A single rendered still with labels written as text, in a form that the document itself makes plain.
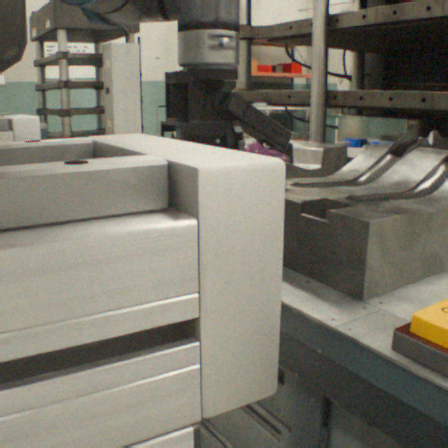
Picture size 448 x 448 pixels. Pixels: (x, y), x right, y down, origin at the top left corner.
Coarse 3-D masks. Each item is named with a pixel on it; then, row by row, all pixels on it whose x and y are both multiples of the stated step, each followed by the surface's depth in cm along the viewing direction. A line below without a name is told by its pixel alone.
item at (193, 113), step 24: (168, 72) 56; (192, 72) 55; (216, 72) 54; (168, 96) 57; (192, 96) 55; (216, 96) 57; (168, 120) 58; (192, 120) 56; (216, 120) 58; (216, 144) 57
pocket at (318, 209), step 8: (312, 200) 59; (320, 200) 60; (328, 200) 60; (336, 200) 59; (304, 208) 58; (312, 208) 59; (320, 208) 60; (328, 208) 60; (336, 208) 59; (312, 216) 57; (320, 216) 60; (328, 216) 60
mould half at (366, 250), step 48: (384, 144) 84; (288, 192) 63; (336, 192) 63; (384, 192) 67; (288, 240) 60; (336, 240) 53; (384, 240) 51; (432, 240) 56; (336, 288) 54; (384, 288) 53
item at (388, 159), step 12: (432, 132) 80; (396, 144) 81; (408, 144) 82; (420, 144) 79; (432, 144) 79; (444, 144) 78; (384, 156) 80; (396, 156) 81; (372, 168) 78; (384, 168) 77; (444, 168) 70; (360, 180) 77; (372, 180) 74; (420, 180) 69; (432, 180) 69; (444, 180) 67; (396, 192) 67; (408, 192) 68; (420, 192) 68; (432, 192) 65
